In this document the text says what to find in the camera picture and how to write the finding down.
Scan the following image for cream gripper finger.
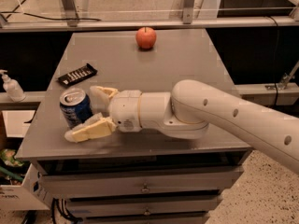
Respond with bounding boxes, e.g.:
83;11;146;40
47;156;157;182
64;113;117;143
90;86;119;105

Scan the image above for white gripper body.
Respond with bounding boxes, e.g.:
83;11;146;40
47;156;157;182
108;90;142;133

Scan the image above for blue pepsi can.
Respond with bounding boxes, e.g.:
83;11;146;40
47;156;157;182
60;88;93;129

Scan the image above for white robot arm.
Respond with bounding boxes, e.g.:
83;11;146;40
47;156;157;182
64;79;299;174

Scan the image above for red apple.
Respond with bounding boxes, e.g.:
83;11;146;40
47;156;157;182
135;27;157;49

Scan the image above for black chocolate bar wrapper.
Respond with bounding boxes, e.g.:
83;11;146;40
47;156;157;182
58;63;97;87

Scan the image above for grey drawer cabinet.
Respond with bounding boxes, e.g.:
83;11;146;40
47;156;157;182
17;29;251;224

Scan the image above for white pump sanitizer bottle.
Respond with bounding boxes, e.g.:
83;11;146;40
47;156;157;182
0;70;25;102

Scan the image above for white cardboard box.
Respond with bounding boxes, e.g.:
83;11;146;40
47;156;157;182
0;110;52;211

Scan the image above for grey metal frame rail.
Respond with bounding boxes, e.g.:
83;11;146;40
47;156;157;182
0;0;299;33

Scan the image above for black cable on floor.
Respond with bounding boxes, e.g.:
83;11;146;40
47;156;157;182
0;11;102;22

